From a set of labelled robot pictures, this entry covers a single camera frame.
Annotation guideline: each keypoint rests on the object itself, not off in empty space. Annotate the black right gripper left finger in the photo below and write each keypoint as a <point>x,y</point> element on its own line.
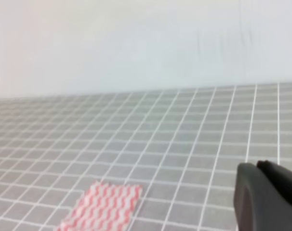
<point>258,205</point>

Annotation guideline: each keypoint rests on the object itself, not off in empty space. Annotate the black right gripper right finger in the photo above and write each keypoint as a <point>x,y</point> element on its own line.
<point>280,177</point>

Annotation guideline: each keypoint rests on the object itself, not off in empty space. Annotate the pink wavy striped towel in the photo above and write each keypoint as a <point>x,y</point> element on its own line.
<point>103,207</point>

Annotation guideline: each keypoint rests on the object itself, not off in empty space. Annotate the grey checked tablecloth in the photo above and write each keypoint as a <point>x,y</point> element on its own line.
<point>182,146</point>

